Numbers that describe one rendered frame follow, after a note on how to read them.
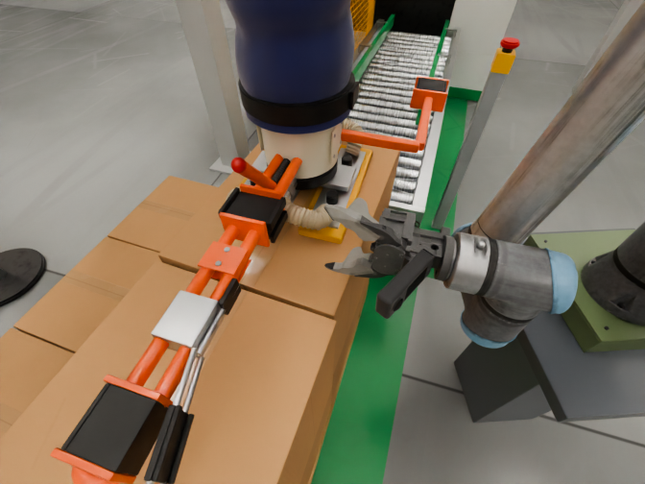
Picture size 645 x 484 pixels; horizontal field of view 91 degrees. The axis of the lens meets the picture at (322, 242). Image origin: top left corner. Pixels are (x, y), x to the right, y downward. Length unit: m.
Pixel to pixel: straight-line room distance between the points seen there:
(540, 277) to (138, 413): 0.52
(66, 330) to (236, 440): 0.86
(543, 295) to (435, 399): 1.12
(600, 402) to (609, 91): 0.64
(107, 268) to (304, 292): 0.91
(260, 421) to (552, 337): 0.70
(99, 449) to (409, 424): 1.26
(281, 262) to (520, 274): 0.42
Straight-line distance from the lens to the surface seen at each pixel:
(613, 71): 0.54
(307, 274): 0.65
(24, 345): 1.35
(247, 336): 0.60
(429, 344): 1.68
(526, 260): 0.53
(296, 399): 0.55
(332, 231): 0.69
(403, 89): 2.37
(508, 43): 1.60
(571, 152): 0.56
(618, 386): 0.99
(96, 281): 1.36
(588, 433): 1.84
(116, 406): 0.45
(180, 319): 0.48
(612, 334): 0.97
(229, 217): 0.55
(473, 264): 0.50
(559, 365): 0.94
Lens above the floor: 1.48
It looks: 50 degrees down
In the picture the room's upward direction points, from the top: straight up
